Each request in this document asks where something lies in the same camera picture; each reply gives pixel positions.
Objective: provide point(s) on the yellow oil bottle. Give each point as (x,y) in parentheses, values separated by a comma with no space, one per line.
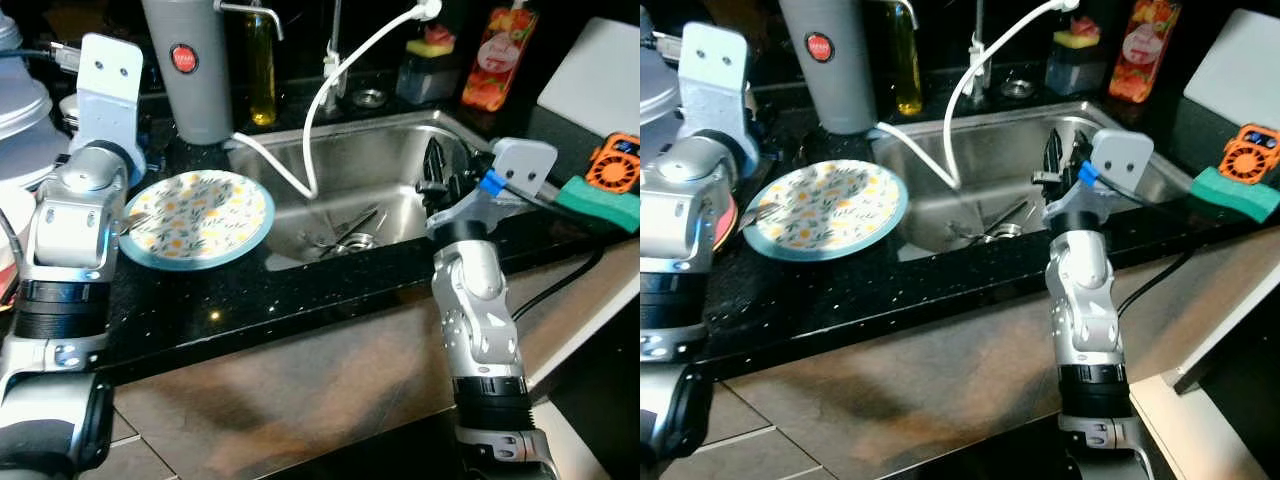
(262,75)
(908,70)

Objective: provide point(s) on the round chrome counter hole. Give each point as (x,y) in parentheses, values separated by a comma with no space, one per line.
(1017,88)
(368,97)

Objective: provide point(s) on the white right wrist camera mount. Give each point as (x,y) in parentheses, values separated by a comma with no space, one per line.
(1122,155)
(524,165)

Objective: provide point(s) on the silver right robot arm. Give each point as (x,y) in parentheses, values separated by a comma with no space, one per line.
(478,300)
(1082,290)

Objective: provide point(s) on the stainless steel sink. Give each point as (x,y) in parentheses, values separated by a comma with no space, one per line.
(1010,165)
(385,185)

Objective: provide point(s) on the white cutting board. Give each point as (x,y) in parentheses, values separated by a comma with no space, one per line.
(1235,65)
(595,75)

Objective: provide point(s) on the steel cutlery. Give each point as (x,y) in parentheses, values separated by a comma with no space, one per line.
(990,222)
(352,228)

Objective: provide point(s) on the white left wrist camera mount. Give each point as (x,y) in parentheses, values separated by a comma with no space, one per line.
(108,90)
(712,85)

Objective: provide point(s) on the red dish soap bottle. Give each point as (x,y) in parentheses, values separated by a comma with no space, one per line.
(498,60)
(1143,50)

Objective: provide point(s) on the green sponge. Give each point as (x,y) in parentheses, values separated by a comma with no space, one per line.
(1235,195)
(600,205)

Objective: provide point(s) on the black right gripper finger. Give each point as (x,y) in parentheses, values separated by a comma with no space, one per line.
(434,160)
(1046,180)
(430,188)
(1053,152)

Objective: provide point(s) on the red bowl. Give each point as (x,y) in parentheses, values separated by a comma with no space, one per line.
(726,228)
(8,275)

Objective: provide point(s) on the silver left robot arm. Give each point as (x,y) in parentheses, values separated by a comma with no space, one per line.
(672,215)
(68,225)

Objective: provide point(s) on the small chrome tap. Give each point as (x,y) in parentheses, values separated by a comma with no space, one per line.
(977,50)
(333,60)

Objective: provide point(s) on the sponge holder with yellow sponge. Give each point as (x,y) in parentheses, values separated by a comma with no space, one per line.
(1073,60)
(428,70)

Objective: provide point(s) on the grey cylinder with red logo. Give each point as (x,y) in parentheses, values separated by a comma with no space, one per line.
(842,85)
(200,90)

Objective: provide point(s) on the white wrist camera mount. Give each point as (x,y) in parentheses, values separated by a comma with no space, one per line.
(524,165)
(712,85)
(108,90)
(1122,155)

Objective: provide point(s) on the orange handheld fan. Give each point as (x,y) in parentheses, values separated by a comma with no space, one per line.
(612,165)
(1250,155)

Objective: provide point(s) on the floral plate with blue rim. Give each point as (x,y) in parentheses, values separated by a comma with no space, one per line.
(828,208)
(200,218)

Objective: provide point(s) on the chrome faucet spout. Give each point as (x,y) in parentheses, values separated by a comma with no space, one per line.
(262,10)
(905,8)

